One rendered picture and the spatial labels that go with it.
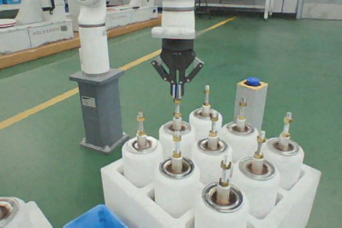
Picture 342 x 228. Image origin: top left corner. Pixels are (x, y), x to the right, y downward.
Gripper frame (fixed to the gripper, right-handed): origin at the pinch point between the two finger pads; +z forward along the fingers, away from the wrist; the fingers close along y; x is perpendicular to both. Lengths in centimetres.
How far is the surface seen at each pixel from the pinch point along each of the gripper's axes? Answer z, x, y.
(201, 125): 12.1, -5.0, -6.1
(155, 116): 36, -53, 20
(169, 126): 10.6, -0.4, 2.2
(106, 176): 18.8, 13.0, 15.2
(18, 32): 13, -135, 156
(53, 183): 36, 0, 41
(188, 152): 15.8, 3.3, -3.5
